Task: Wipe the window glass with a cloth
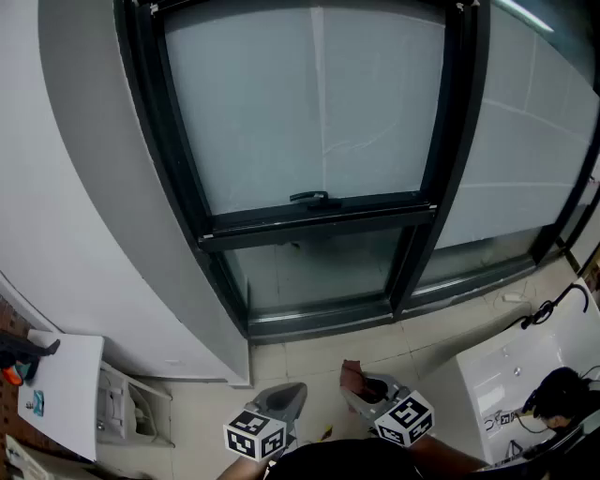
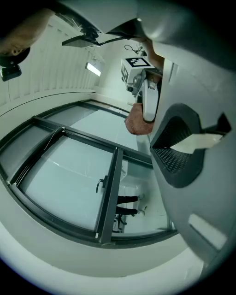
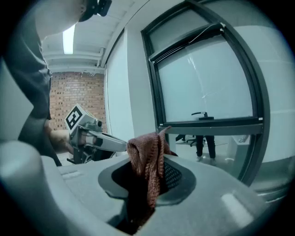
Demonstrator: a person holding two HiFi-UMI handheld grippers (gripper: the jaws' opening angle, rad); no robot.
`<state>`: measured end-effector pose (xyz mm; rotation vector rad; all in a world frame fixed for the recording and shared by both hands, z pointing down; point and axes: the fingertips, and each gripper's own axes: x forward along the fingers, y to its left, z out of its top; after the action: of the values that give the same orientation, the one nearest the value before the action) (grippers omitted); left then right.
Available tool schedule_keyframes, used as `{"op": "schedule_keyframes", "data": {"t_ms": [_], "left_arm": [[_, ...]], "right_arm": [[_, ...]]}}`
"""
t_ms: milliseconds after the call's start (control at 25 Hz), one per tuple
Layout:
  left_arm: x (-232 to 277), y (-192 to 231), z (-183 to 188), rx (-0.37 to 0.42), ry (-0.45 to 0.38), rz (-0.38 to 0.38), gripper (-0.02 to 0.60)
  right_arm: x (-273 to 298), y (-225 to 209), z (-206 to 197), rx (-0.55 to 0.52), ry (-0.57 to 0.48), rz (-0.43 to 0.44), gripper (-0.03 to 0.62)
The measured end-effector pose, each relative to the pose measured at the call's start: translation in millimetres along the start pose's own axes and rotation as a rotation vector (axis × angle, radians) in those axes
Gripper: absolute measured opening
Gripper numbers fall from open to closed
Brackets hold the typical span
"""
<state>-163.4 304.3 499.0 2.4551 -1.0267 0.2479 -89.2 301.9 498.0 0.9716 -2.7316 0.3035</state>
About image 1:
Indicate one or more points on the brown cloth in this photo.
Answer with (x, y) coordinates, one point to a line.
(351, 375)

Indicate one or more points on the orange object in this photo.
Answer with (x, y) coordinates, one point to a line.
(11, 375)

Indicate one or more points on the wide frosted glass wall panel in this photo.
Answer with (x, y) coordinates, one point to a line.
(515, 140)

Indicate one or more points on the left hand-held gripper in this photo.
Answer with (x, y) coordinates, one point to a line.
(255, 436)

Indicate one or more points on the person's right forearm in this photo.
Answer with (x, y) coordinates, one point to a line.
(445, 454)

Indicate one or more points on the white power adapter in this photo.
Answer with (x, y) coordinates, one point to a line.
(512, 297)

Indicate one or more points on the black tool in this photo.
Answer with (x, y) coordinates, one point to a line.
(19, 349)

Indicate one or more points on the large frosted window glass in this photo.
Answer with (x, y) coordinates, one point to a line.
(281, 117)

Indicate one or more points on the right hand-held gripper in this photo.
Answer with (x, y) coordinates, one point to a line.
(403, 417)

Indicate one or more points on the black framed frosted window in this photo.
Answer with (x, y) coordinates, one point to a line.
(375, 218)

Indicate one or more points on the white ceiling light tube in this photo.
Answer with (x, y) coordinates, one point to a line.
(525, 14)

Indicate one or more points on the person's left forearm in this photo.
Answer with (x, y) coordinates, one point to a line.
(244, 469)

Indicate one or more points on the person's black shirt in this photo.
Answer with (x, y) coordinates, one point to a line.
(342, 461)

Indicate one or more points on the teal packet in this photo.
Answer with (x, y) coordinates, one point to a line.
(36, 403)

